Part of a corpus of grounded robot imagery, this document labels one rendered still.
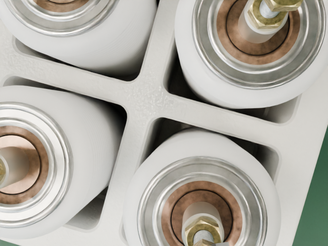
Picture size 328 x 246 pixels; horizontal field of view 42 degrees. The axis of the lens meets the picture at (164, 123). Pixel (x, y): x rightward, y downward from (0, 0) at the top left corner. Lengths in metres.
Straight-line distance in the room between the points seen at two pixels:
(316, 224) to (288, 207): 0.20
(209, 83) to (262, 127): 0.09
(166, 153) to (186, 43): 0.07
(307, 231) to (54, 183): 0.35
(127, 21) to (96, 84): 0.08
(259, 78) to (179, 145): 0.06
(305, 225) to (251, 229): 0.28
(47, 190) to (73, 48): 0.09
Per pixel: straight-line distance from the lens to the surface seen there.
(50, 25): 0.27
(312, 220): 0.54
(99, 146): 0.29
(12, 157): 0.25
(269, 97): 0.26
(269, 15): 0.22
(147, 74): 0.32
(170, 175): 0.25
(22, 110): 0.27
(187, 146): 0.25
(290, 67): 0.26
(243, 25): 0.24
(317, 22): 0.26
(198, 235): 0.21
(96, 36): 0.26
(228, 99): 0.26
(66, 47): 0.27
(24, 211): 0.27
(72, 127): 0.26
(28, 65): 0.35
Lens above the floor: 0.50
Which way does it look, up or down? 86 degrees down
